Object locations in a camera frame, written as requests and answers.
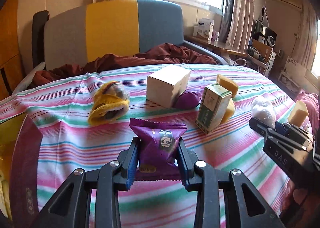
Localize white plastic roll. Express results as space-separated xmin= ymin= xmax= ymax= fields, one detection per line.
xmin=251 ymin=96 xmax=276 ymax=128

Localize purple snack packet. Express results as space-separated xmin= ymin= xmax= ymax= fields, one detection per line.
xmin=173 ymin=88 xmax=203 ymax=110
xmin=130 ymin=118 xmax=187 ymax=181

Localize yellow sponge block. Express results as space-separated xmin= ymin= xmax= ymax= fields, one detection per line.
xmin=221 ymin=99 xmax=235 ymax=124
xmin=288 ymin=101 xmax=309 ymax=127
xmin=216 ymin=74 xmax=239 ymax=98

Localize green white tea box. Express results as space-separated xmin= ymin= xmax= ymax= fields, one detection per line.
xmin=195 ymin=83 xmax=232 ymax=135

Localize yellow knitted sock roll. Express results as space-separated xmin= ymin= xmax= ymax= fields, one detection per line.
xmin=88 ymin=80 xmax=130 ymax=125

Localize white cardboard box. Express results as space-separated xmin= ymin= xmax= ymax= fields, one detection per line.
xmin=146 ymin=65 xmax=191 ymax=108

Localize striped pink green bedsheet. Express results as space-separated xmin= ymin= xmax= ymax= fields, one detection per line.
xmin=0 ymin=63 xmax=308 ymax=228

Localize right striped curtain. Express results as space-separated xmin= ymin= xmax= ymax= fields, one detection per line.
xmin=219 ymin=0 xmax=254 ymax=52

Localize maroon crumpled blanket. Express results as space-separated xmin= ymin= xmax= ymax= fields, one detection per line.
xmin=29 ymin=43 xmax=218 ymax=88

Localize white product box on shelf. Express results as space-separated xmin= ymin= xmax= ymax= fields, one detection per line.
xmin=193 ymin=18 xmax=214 ymax=41

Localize gold metal tin box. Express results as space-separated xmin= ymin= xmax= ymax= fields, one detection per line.
xmin=1 ymin=112 xmax=43 ymax=227

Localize white pillow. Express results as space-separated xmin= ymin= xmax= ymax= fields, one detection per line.
xmin=12 ymin=62 xmax=46 ymax=95

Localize grey yellow blue headboard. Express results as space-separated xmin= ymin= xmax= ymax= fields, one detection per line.
xmin=43 ymin=0 xmax=185 ymax=71

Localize wooden wardrobe panels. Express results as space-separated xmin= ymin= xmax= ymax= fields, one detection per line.
xmin=1 ymin=0 xmax=25 ymax=99

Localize black rolled mat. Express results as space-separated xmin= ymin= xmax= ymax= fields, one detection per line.
xmin=31 ymin=10 xmax=49 ymax=68

